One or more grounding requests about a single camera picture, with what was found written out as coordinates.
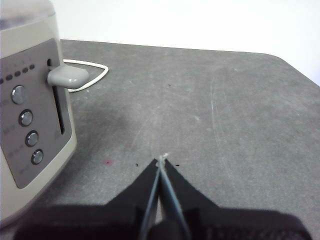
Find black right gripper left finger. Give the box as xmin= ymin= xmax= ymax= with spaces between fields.
xmin=13 ymin=159 xmax=161 ymax=240

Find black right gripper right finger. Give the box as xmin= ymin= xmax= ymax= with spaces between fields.
xmin=149 ymin=158 xmax=312 ymax=240

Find grey toaster lever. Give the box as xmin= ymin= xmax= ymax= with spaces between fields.
xmin=46 ymin=65 xmax=90 ymax=89

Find round silver toaster button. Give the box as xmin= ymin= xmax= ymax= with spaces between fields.
xmin=30 ymin=148 xmax=44 ymax=166
xmin=11 ymin=85 xmax=28 ymax=105
xmin=25 ymin=130 xmax=40 ymax=147
xmin=18 ymin=109 xmax=34 ymax=127

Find cream toaster with chrome top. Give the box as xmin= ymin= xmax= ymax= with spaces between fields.
xmin=0 ymin=0 xmax=78 ymax=228

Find white power cable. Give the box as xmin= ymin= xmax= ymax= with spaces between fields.
xmin=62 ymin=59 xmax=110 ymax=94

